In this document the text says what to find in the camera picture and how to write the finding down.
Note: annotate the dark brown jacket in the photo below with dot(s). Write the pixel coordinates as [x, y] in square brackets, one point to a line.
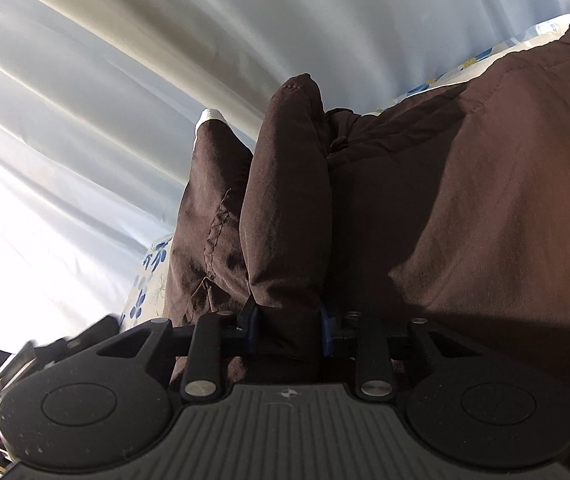
[465, 185]

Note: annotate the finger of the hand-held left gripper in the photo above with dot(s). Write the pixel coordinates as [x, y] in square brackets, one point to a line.
[97, 330]

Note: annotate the blue floral bed sheet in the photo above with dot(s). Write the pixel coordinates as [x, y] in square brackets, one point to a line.
[147, 280]

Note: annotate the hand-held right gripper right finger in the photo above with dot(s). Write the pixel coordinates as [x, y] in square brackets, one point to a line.
[324, 330]

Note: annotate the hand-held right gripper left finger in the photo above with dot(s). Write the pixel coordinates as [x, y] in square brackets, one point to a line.
[252, 332]

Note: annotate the white curtain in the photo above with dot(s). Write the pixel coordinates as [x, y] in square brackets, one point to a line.
[90, 110]

